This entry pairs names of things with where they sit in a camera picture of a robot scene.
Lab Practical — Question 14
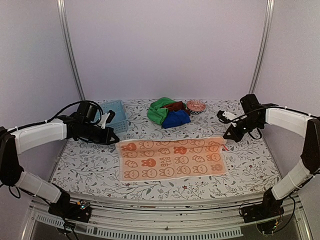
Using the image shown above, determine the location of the left aluminium frame post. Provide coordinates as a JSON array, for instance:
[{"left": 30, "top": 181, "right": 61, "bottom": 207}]
[{"left": 56, "top": 0, "right": 86, "bottom": 100}]

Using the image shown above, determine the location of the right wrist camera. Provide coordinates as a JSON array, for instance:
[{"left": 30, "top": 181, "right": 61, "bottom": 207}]
[{"left": 216, "top": 110, "right": 237, "bottom": 127}]

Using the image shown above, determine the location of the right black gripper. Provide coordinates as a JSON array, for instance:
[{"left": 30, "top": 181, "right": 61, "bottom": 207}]
[{"left": 224, "top": 115, "right": 264, "bottom": 143}]

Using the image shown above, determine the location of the blue towel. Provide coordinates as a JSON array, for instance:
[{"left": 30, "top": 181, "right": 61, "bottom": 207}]
[{"left": 162, "top": 110, "right": 191, "bottom": 129}]

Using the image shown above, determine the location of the orange bunny towel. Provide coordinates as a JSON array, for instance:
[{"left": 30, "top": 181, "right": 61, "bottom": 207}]
[{"left": 115, "top": 136, "right": 227, "bottom": 183}]

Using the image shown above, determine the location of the right aluminium frame post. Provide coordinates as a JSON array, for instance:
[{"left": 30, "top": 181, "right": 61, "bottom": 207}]
[{"left": 248, "top": 0, "right": 275, "bottom": 94}]

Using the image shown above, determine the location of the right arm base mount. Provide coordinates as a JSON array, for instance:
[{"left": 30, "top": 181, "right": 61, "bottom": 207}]
[{"left": 238, "top": 188, "right": 285, "bottom": 235}]

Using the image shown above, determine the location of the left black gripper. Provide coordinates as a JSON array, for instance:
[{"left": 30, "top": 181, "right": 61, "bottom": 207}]
[{"left": 82, "top": 121, "right": 120, "bottom": 145}]

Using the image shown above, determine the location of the front aluminium rail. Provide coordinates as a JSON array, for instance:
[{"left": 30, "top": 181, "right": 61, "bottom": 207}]
[{"left": 22, "top": 193, "right": 313, "bottom": 240}]

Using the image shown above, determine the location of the dark red towel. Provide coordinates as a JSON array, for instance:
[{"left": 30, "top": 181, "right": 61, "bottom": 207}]
[{"left": 163, "top": 101, "right": 186, "bottom": 112}]

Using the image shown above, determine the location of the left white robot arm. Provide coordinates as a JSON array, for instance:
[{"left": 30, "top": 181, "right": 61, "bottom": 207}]
[{"left": 0, "top": 111, "right": 119, "bottom": 217}]

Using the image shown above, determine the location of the light blue plastic basket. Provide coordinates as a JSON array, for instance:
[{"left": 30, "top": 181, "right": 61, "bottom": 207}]
[{"left": 98, "top": 100, "right": 128, "bottom": 134}]

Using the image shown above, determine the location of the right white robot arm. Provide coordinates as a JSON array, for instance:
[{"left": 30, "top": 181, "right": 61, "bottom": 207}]
[{"left": 258, "top": 92, "right": 320, "bottom": 202}]

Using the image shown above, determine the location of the red patterned bowl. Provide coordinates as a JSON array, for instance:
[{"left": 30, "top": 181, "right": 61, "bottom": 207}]
[{"left": 186, "top": 99, "right": 206, "bottom": 115}]

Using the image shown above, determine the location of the aluminium frame post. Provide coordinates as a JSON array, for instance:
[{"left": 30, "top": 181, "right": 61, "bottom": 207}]
[
  {"left": 248, "top": 0, "right": 275, "bottom": 94},
  {"left": 56, "top": 0, "right": 86, "bottom": 100}
]

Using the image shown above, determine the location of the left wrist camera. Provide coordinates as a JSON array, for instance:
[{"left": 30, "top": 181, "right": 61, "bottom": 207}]
[{"left": 98, "top": 110, "right": 116, "bottom": 129}]

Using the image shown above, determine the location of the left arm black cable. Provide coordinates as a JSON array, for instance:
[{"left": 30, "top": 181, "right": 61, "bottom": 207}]
[{"left": 7, "top": 99, "right": 106, "bottom": 133}]

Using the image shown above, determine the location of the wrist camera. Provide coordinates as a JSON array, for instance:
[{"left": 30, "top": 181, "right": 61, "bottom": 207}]
[
  {"left": 98, "top": 110, "right": 116, "bottom": 129},
  {"left": 216, "top": 110, "right": 237, "bottom": 127}
]

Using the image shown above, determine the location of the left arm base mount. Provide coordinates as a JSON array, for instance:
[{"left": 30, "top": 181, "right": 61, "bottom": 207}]
[{"left": 48, "top": 192, "right": 92, "bottom": 223}]

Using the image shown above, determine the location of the green towel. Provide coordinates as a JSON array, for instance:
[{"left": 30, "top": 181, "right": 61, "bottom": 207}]
[{"left": 147, "top": 97, "right": 176, "bottom": 125}]

